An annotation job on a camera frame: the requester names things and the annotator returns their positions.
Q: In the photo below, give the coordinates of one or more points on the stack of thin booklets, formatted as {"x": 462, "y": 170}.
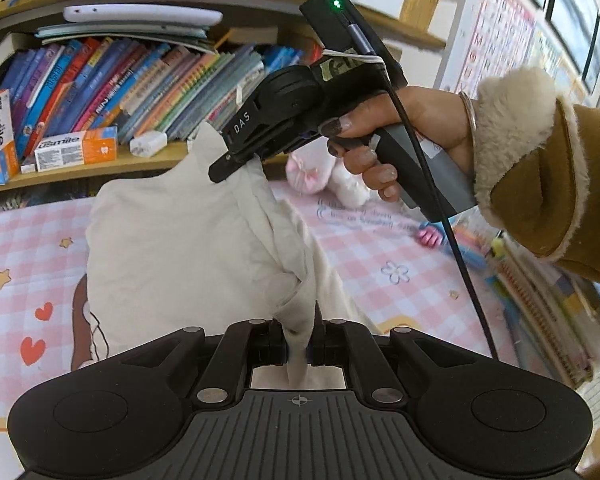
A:
{"x": 125, "y": 35}

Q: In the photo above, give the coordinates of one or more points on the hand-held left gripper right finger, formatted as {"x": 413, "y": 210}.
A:
{"x": 316, "y": 348}

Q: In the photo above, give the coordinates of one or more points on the pink alphabet wall poster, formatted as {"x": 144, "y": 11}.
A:
{"x": 495, "y": 35}

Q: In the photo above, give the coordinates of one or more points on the pink plush toy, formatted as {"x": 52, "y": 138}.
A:
{"x": 350, "y": 187}

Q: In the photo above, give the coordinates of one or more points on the wooden bookshelf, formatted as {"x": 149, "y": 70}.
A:
{"x": 80, "y": 174}

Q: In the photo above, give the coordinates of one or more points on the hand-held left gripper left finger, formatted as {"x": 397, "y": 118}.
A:
{"x": 279, "y": 346}

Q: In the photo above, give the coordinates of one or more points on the cream t-shirt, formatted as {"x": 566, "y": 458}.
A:
{"x": 180, "y": 240}

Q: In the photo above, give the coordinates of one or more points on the person's right hand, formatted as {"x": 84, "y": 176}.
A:
{"x": 430, "y": 115}

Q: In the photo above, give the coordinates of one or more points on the pink checkered tablecloth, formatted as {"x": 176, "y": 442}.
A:
{"x": 405, "y": 300}

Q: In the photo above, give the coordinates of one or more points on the white oblong device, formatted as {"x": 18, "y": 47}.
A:
{"x": 140, "y": 15}

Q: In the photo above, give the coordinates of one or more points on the pink plastic toy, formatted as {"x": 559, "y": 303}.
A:
{"x": 430, "y": 236}

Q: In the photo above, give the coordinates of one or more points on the black framed window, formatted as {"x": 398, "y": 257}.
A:
{"x": 575, "y": 5}

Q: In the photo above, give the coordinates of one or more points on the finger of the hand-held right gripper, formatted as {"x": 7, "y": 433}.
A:
{"x": 242, "y": 127}

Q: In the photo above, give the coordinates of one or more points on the white charger plug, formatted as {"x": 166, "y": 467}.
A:
{"x": 149, "y": 143}

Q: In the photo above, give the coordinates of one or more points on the row of colourful books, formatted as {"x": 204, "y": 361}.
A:
{"x": 130, "y": 90}

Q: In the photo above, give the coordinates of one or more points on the long white orange toothpaste box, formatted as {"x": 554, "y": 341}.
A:
{"x": 75, "y": 149}

